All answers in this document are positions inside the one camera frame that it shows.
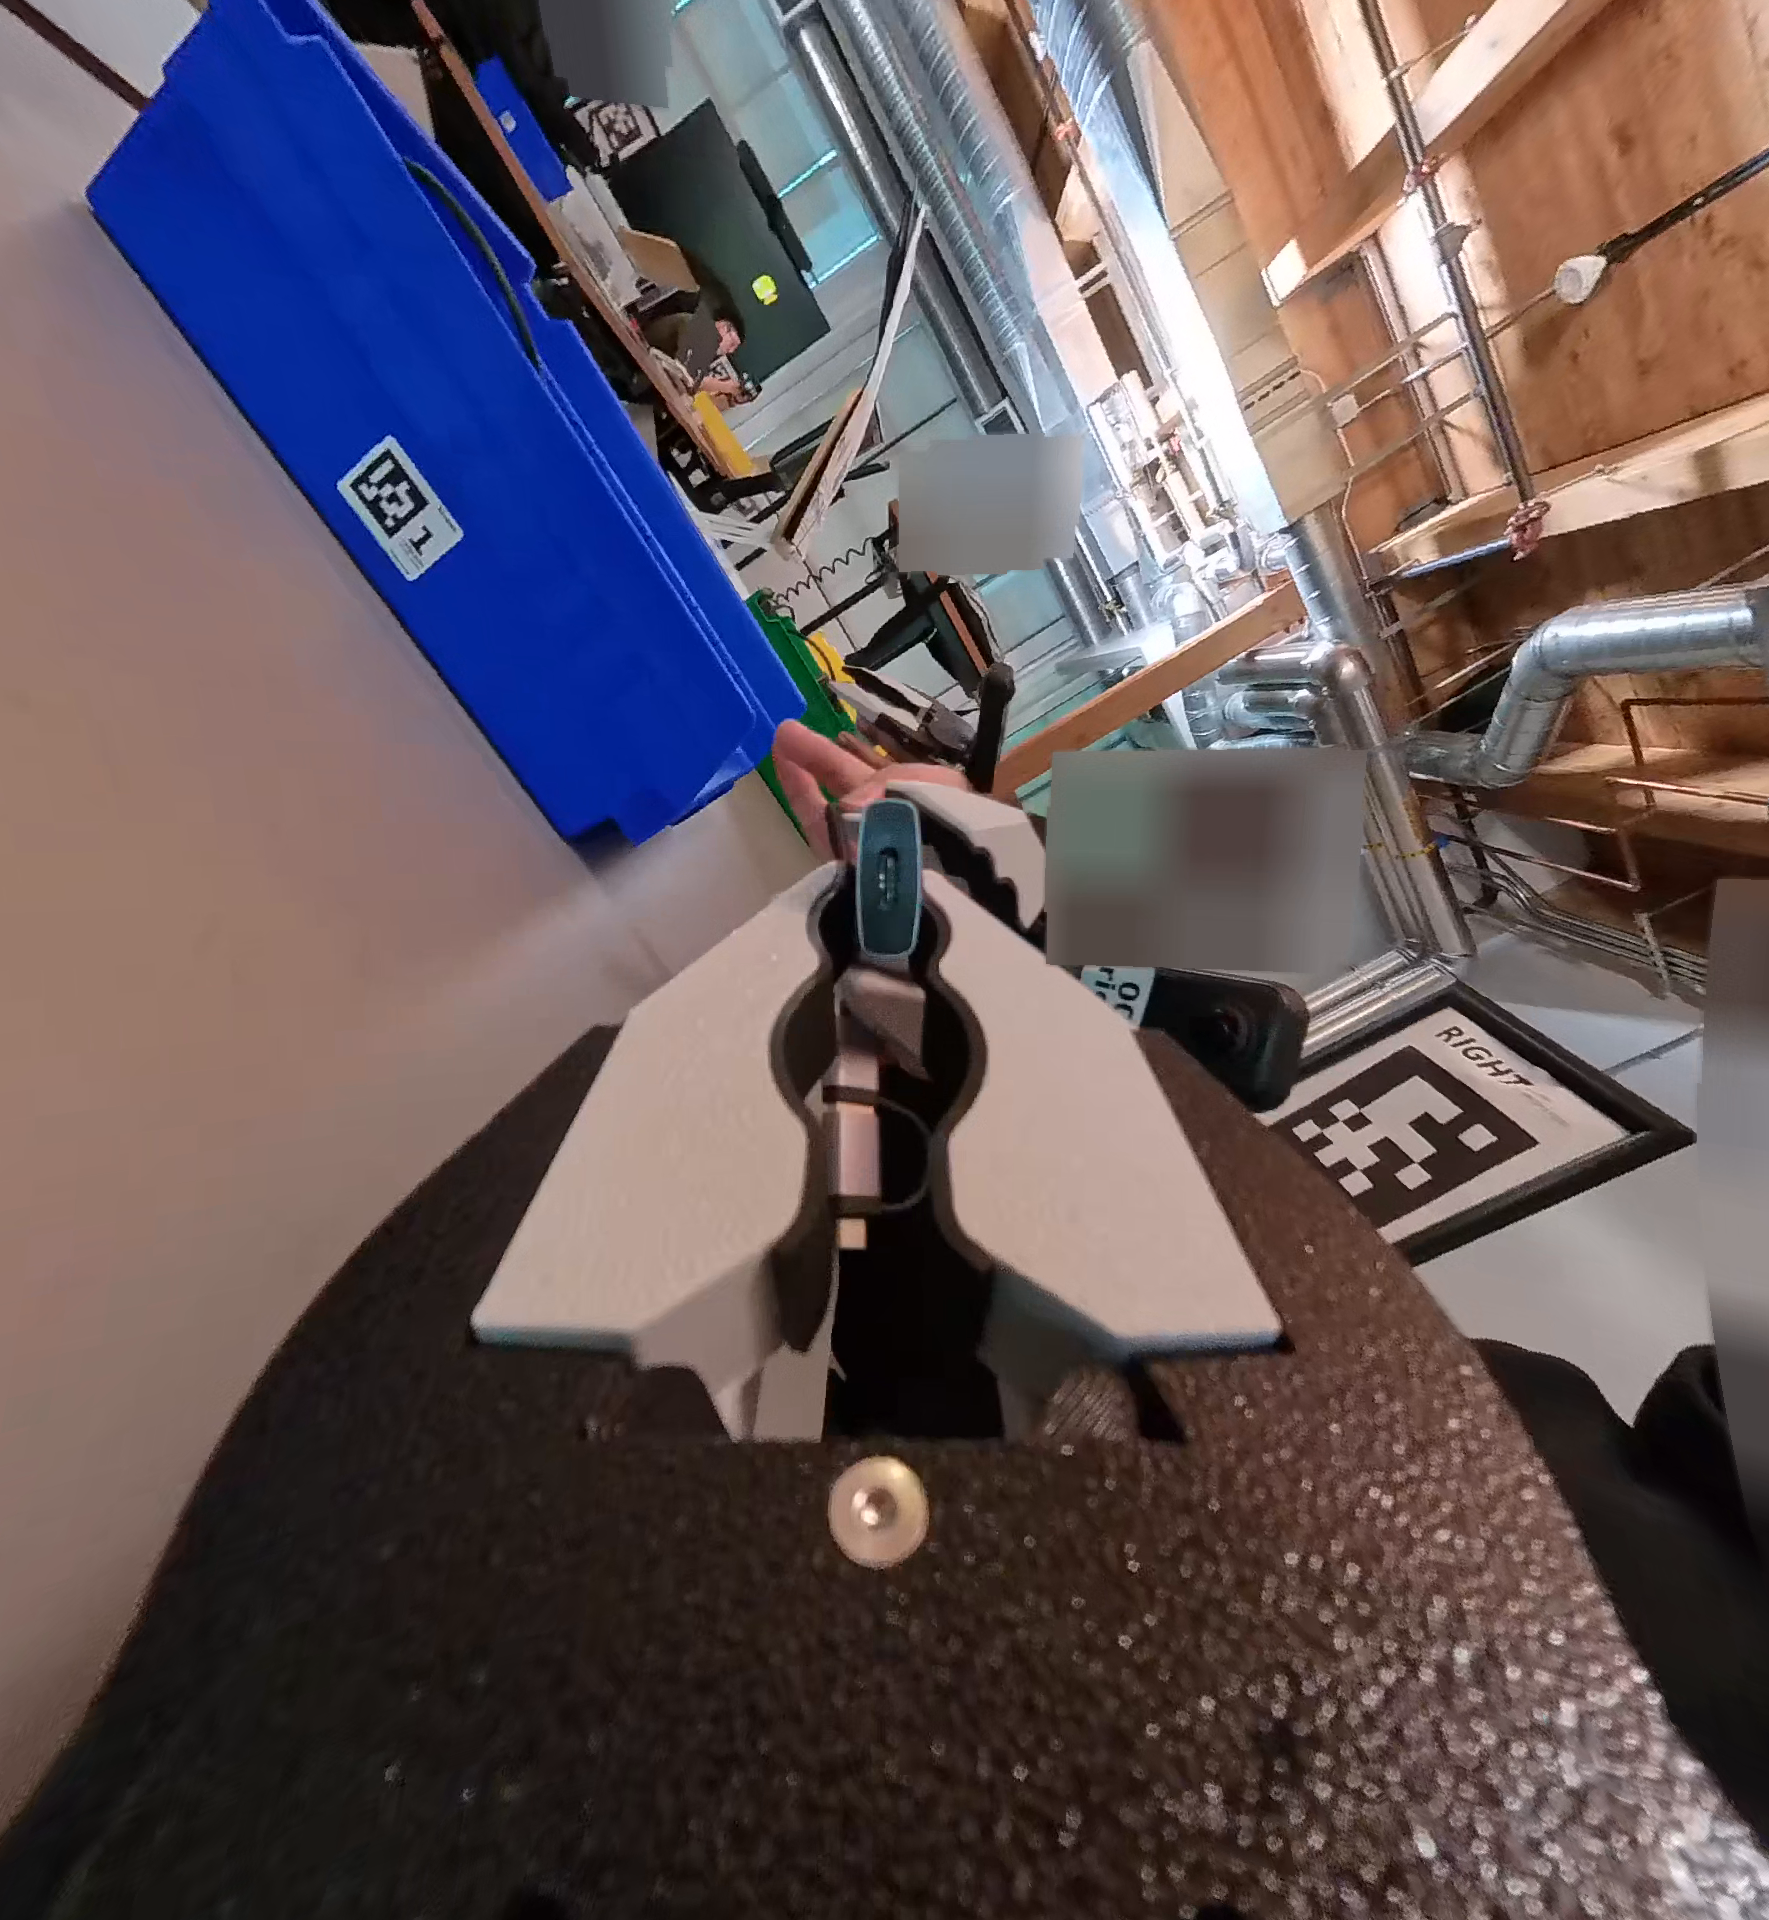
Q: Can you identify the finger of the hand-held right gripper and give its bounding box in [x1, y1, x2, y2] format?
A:
[884, 782, 1053, 964]

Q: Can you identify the blue plastic bin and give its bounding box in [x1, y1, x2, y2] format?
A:
[85, 0, 810, 850]

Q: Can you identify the green plastic bin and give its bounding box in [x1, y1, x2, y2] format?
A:
[746, 590, 862, 842]

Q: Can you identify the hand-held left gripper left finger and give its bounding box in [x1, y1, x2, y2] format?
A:
[471, 870, 845, 1445]

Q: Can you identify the grey desk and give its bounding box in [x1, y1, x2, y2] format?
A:
[0, 0, 826, 1878]

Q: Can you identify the silver elbow duct pipe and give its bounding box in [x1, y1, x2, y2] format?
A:
[1399, 590, 1769, 793]

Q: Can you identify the silver ribbed ventilation duct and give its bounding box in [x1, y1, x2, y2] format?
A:
[787, 0, 1110, 452]

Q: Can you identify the dark display panel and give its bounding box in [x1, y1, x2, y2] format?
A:
[630, 99, 833, 384]

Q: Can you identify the short black USB cable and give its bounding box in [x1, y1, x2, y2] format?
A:
[822, 964, 936, 1254]

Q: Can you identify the person's right forearm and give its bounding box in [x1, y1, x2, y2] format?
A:
[1476, 1340, 1769, 1803]

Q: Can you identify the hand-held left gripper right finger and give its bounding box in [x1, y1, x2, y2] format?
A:
[921, 870, 1287, 1425]

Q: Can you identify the small grey USB adapter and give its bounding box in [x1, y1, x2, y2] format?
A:
[853, 800, 926, 962]

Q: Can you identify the person's right hand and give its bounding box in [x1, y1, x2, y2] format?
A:
[770, 717, 888, 861]

